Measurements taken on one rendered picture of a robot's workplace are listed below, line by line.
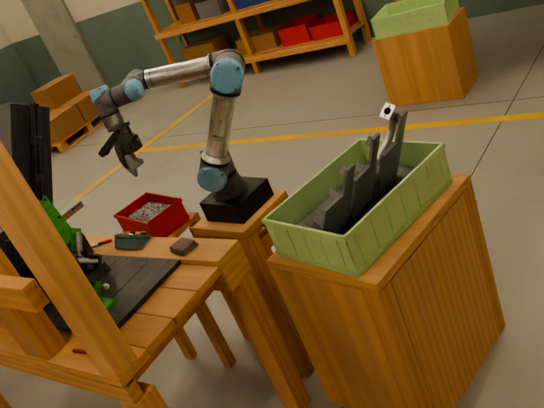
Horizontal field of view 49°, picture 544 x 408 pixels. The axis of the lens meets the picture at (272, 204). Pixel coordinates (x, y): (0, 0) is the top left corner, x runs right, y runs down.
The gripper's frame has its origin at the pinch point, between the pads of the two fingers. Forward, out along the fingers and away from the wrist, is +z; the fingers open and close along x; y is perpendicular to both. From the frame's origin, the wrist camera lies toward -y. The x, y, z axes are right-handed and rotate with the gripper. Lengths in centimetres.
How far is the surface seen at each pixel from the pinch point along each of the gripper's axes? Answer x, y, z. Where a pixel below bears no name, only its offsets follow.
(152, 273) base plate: -17.9, -1.6, 35.3
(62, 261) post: -72, 8, 3
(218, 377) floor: 29, -24, 118
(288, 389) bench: -5, 24, 109
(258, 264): 9, 29, 55
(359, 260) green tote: -31, 78, 47
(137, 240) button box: 3.8, -14.5, 27.5
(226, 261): -17, 28, 39
